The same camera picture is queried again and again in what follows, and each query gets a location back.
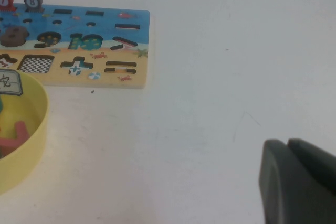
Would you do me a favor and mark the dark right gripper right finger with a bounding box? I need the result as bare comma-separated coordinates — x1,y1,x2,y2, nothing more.
287,138,336,196

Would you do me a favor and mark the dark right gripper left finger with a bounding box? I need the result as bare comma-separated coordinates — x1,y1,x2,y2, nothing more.
258,139,336,224

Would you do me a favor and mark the colourful wooden puzzle board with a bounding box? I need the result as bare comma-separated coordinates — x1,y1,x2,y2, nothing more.
0,3,151,90

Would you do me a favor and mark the yellow plastic bowl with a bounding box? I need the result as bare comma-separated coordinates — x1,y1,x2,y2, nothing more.
0,68,51,196

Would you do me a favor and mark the pink greater-than sign piece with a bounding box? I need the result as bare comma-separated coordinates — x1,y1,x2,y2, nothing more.
0,121,30,154

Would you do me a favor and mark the brown number eight piece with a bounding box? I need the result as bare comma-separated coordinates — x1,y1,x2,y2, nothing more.
0,26,29,48

